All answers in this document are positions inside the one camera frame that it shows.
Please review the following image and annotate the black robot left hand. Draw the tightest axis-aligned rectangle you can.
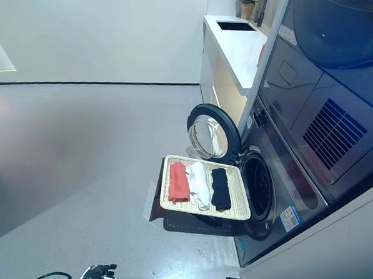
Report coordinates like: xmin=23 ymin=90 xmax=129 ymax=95
xmin=81 ymin=261 xmax=119 ymax=279

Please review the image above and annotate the black cloth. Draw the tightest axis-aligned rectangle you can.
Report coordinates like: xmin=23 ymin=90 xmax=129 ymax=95
xmin=209 ymin=167 xmax=234 ymax=211

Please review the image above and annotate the white cloth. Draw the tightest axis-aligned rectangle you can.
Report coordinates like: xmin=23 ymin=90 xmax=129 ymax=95
xmin=185 ymin=161 xmax=214 ymax=212

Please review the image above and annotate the red cloth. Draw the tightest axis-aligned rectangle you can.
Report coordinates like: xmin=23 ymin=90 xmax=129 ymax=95
xmin=167 ymin=162 xmax=192 ymax=205

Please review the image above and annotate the dark grey washing machine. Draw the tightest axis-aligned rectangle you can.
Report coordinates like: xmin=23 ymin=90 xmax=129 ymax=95
xmin=228 ymin=92 xmax=335 ymax=272

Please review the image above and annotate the dark brown stool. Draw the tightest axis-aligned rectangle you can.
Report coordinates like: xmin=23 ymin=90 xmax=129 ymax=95
xmin=148 ymin=156 xmax=239 ymax=237

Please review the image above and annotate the energy label sticker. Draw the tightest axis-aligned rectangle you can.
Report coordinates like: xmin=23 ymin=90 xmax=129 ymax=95
xmin=278 ymin=204 xmax=302 ymax=228

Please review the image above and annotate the cream wicker tray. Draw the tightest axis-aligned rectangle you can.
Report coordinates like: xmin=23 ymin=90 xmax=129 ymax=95
xmin=159 ymin=154 xmax=254 ymax=222

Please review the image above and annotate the round glass washer door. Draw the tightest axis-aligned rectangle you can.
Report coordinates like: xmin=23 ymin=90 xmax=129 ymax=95
xmin=184 ymin=102 xmax=247 ymax=165

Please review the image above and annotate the dark dryer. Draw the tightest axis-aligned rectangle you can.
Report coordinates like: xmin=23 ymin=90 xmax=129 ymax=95
xmin=251 ymin=0 xmax=373 ymax=209

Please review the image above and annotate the white counter cabinet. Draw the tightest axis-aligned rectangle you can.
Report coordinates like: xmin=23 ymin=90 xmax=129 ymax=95
xmin=197 ymin=14 xmax=271 ymax=125

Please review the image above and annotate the black rectangular sink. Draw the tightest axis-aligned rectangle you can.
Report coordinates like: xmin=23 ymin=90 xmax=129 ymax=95
xmin=216 ymin=20 xmax=258 ymax=33

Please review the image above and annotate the dark sink faucet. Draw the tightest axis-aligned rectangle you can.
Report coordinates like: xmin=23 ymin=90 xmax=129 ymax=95
xmin=256 ymin=4 xmax=266 ymax=27

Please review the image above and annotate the potted plant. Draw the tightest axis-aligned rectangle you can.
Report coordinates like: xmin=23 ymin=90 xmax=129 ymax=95
xmin=236 ymin=0 xmax=262 ymax=21

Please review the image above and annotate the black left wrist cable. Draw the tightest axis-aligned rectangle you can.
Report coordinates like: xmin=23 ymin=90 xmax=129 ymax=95
xmin=28 ymin=270 xmax=74 ymax=279

